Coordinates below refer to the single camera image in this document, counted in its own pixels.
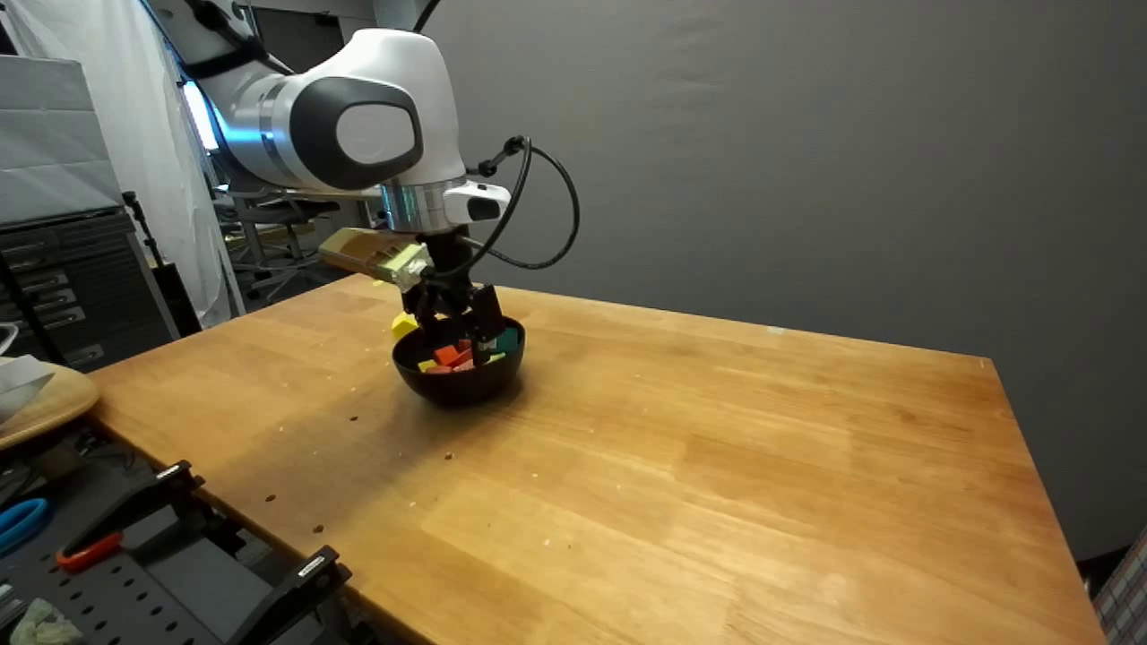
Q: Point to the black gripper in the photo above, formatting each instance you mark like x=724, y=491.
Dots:
x=451, y=259

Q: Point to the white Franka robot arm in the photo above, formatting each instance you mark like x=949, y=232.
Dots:
x=394, y=59

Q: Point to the black bowl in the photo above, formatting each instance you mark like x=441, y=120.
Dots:
x=461, y=384

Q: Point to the blue lit screen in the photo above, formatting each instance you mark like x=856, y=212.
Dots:
x=201, y=114

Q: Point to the grey fabric backdrop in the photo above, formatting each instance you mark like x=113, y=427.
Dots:
x=774, y=179

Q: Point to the white hanging sheet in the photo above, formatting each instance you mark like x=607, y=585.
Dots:
x=145, y=154

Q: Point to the black equipment cabinet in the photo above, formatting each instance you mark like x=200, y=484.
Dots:
x=74, y=289

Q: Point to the black pegboard bench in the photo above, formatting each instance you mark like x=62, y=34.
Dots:
x=182, y=585

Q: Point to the round wooden board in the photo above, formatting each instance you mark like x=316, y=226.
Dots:
x=65, y=405

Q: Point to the pale grey panel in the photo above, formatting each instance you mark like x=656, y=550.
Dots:
x=58, y=144

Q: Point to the white crumpled cloth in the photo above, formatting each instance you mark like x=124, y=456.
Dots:
x=21, y=381

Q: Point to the small pale crumpled wad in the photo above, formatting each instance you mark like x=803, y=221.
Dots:
x=41, y=625

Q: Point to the dark metal frame rack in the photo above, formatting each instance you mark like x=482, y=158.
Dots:
x=257, y=238

